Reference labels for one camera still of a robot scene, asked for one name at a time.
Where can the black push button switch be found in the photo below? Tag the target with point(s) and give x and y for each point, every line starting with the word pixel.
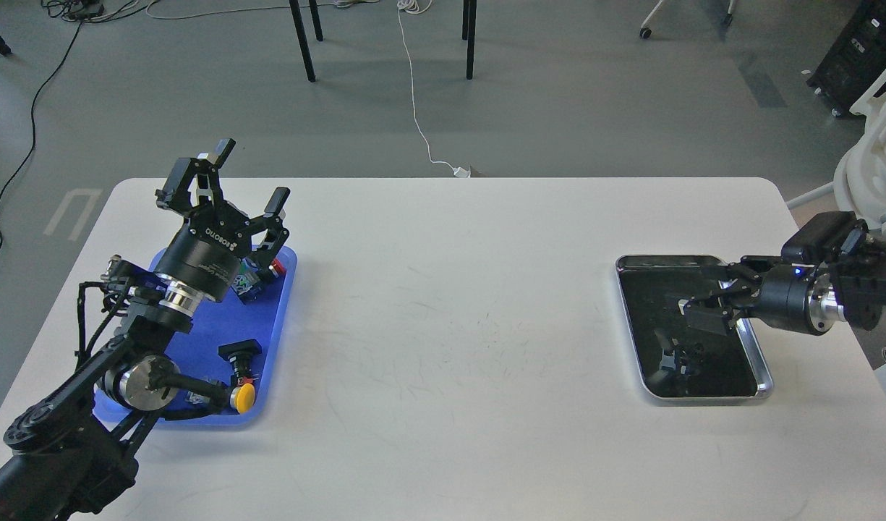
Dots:
pixel 240 355

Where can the chair caster base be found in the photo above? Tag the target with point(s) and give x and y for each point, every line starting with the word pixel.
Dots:
pixel 675 17

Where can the black table leg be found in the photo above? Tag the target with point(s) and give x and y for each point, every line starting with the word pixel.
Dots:
pixel 468 33
pixel 300 30

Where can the black table leg right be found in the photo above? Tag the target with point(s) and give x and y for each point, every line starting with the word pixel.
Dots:
pixel 468 33

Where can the black equipment case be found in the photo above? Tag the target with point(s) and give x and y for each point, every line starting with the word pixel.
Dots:
pixel 854 61

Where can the blue plastic tray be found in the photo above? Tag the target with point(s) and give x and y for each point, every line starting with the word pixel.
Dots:
pixel 218 333

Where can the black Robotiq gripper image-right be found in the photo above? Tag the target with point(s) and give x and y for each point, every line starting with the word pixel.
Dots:
pixel 790 298

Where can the red push button switch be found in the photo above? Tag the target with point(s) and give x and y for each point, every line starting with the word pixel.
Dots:
pixel 252 281

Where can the yellow push button switch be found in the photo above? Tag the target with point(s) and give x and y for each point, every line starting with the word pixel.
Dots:
pixel 238 399

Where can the silver metal tray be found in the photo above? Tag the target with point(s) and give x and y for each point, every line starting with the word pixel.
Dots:
pixel 679 365

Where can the black Robotiq gripper image-left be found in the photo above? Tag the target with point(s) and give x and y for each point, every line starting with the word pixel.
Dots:
pixel 205 253

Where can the black table leg left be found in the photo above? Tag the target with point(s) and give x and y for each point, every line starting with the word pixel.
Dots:
pixel 300 30

